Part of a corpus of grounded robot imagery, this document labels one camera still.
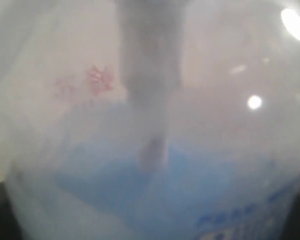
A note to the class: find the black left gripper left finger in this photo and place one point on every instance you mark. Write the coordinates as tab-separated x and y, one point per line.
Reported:
9	227

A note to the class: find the blue pump soap bottle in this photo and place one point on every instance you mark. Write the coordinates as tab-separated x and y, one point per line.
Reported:
150	119

